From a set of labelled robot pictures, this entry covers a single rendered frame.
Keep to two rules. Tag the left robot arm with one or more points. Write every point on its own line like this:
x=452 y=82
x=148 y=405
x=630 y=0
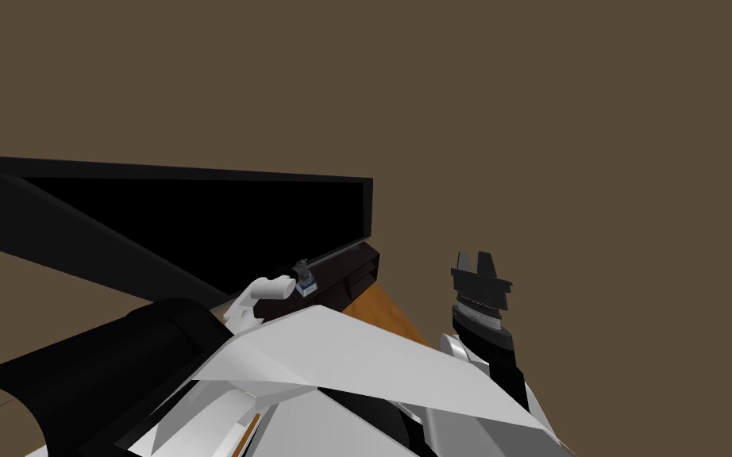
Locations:
x=105 y=362

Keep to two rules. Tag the black cabinet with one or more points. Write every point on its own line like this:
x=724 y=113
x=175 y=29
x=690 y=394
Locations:
x=169 y=222

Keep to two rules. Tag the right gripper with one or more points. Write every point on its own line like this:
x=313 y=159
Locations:
x=481 y=287

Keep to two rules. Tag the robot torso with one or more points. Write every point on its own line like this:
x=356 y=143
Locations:
x=347 y=355

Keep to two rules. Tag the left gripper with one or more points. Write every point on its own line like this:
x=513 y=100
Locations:
x=304 y=279

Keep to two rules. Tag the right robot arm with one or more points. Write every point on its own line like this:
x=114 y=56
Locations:
x=496 y=355

